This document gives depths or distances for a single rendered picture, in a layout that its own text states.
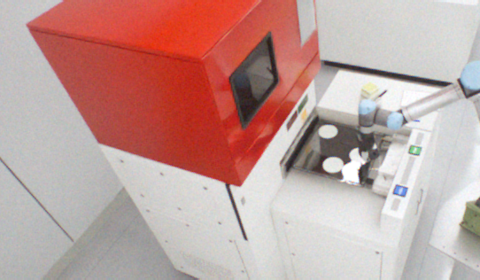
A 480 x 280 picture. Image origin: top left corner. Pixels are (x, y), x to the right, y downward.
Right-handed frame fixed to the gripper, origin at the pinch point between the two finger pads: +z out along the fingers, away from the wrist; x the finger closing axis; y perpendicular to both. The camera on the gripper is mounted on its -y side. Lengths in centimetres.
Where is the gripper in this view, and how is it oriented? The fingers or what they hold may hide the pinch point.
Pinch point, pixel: (367, 160)
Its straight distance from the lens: 211.3
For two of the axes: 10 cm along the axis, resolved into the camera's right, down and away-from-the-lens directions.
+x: -9.8, 2.0, -0.6
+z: 1.0, 7.0, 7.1
